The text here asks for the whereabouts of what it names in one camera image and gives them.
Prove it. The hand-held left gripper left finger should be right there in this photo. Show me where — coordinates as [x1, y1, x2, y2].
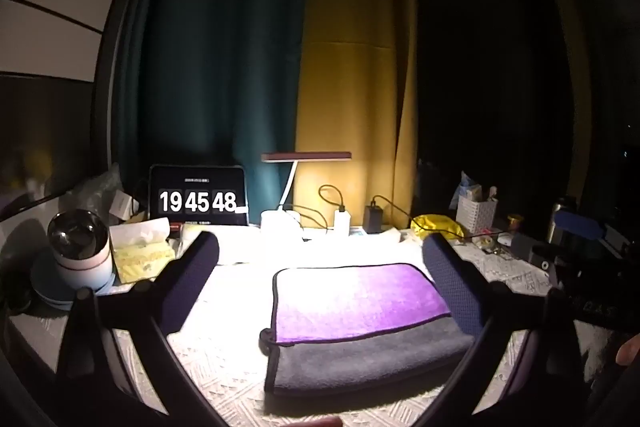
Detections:
[55, 231, 227, 427]

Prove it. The yellow tissue pack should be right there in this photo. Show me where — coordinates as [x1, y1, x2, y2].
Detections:
[109, 217, 179, 284]

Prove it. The teal curtain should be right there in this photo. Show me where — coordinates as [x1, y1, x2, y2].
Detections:
[114, 0, 322, 228]

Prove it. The tablet with clock display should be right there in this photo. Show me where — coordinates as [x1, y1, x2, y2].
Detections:
[148, 164, 250, 228]

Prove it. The white lidded cup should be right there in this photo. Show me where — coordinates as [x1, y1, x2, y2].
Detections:
[47, 209, 112, 293]

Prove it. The purple and grey towel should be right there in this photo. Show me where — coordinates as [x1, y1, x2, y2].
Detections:
[258, 262, 476, 396]

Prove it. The yellow plastic bag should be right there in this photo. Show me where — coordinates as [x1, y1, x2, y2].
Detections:
[410, 214, 466, 241]

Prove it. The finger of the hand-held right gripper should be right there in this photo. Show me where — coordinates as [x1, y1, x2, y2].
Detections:
[554, 208, 609, 242]

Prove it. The white desk lamp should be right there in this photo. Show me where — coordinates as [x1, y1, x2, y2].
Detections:
[260, 151, 353, 239]

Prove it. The person's right hand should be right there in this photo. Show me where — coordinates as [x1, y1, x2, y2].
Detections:
[615, 340, 640, 366]

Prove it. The light blue plate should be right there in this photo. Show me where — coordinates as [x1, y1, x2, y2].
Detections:
[29, 256, 119, 311]

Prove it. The white charger plug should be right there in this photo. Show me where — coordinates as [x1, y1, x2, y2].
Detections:
[333, 205, 352, 236]

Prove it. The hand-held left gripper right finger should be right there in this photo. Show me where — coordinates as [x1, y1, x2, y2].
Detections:
[414, 233, 597, 427]

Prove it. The clear plastic bag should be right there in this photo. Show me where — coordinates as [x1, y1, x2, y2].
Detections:
[69, 164, 124, 219]

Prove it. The metal thermos bottle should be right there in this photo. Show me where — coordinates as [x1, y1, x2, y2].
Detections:
[545, 195, 577, 246]

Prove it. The white woven basket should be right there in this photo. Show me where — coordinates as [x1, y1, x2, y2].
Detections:
[455, 195, 499, 231]

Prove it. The white lace tablecloth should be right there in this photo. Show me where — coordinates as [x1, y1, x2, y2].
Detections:
[10, 226, 621, 427]

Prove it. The yellow curtain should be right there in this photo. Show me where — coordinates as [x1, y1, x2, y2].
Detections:
[292, 0, 422, 229]

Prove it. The black charger plug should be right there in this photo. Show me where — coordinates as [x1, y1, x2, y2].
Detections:
[363, 204, 384, 234]

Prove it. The small white box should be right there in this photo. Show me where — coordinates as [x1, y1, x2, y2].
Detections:
[110, 190, 134, 223]

